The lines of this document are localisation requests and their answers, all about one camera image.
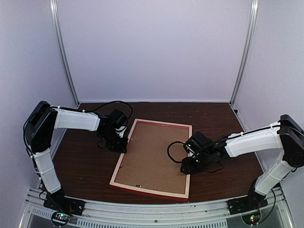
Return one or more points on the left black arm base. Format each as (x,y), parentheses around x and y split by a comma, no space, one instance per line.
(59,202)

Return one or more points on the left circuit board with leds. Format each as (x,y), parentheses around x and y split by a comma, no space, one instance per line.
(59,218)

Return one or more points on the red wooden picture frame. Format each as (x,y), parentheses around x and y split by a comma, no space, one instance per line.
(149,192)

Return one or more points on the left aluminium corner post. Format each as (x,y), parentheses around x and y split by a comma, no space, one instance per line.
(62,51)

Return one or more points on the front aluminium rail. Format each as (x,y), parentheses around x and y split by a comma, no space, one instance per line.
(223,213)

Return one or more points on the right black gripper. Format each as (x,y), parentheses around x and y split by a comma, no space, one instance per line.
(188,167)

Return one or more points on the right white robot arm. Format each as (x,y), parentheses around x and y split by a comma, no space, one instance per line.
(284,134)

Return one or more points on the brown cardboard backing board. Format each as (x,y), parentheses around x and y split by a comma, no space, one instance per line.
(154,156)

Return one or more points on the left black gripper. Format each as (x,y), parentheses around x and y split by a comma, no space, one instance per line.
(121,147)

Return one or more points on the circuit board with leds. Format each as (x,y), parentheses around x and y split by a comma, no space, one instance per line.
(59,218)
(251,219)

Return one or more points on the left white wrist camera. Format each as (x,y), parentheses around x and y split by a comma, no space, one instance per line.
(120,131)

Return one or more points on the right circuit board with leds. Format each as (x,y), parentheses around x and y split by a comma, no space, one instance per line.
(251,219)

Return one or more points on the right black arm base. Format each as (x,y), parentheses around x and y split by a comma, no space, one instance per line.
(252,201)

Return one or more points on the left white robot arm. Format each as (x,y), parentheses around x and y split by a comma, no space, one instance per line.
(45,119)

